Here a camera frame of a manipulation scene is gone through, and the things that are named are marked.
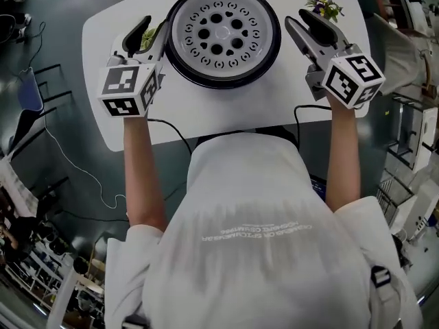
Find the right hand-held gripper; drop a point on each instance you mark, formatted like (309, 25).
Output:
(346, 81)

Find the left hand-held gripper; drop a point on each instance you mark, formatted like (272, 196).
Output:
(120, 81)

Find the white perforated steamer tray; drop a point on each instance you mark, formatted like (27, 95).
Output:
(223, 33)

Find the person's left forearm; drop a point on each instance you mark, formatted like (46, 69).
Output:
(140, 170)

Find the person's right forearm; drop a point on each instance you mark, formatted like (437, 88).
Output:
(343, 156)

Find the small green plant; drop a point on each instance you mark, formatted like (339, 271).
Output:
(149, 38)

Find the purple flower potted plant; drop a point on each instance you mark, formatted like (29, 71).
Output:
(326, 9)

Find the beige chair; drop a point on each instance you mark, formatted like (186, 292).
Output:
(394, 57)

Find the dark blue rice cooker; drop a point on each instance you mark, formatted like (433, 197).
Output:
(223, 82)

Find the dark grey chair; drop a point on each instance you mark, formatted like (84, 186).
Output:
(31, 91)

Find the white cabinet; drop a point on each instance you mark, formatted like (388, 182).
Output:
(427, 139)

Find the table with checkered cloth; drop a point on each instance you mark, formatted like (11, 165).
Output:
(17, 187)

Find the person's white shirt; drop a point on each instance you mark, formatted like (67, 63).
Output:
(247, 252)

